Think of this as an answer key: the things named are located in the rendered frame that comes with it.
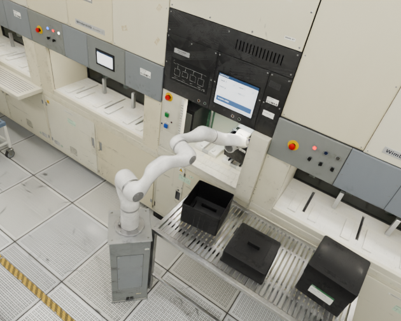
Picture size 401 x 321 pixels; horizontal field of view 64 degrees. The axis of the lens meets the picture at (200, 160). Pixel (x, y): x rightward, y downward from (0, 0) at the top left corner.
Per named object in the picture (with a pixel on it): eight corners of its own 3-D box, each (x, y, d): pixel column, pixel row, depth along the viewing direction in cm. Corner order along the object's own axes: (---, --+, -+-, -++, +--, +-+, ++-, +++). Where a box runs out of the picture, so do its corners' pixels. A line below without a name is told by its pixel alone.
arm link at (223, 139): (226, 127, 201) (250, 137, 224) (206, 129, 211) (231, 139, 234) (225, 141, 200) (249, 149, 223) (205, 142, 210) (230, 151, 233)
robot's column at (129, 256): (111, 303, 246) (107, 244, 199) (111, 271, 267) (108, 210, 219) (147, 299, 253) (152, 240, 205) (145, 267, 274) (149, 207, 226)
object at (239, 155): (221, 156, 261) (226, 125, 240) (234, 145, 274) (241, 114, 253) (246, 171, 252) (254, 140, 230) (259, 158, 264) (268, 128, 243)
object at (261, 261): (219, 260, 202) (223, 247, 193) (239, 230, 223) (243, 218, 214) (261, 285, 192) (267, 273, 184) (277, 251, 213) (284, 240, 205)
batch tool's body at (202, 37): (149, 218, 316) (163, 8, 194) (201, 171, 382) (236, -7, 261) (225, 267, 285) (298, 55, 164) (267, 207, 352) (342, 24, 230)
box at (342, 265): (293, 287, 194) (307, 263, 178) (310, 257, 213) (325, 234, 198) (337, 319, 183) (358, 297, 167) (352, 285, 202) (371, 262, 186)
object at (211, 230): (196, 195, 242) (199, 179, 232) (230, 210, 236) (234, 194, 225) (179, 220, 222) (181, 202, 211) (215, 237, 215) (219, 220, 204)
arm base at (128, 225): (114, 237, 203) (114, 218, 192) (114, 214, 217) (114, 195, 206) (145, 235, 208) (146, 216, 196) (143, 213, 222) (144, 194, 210)
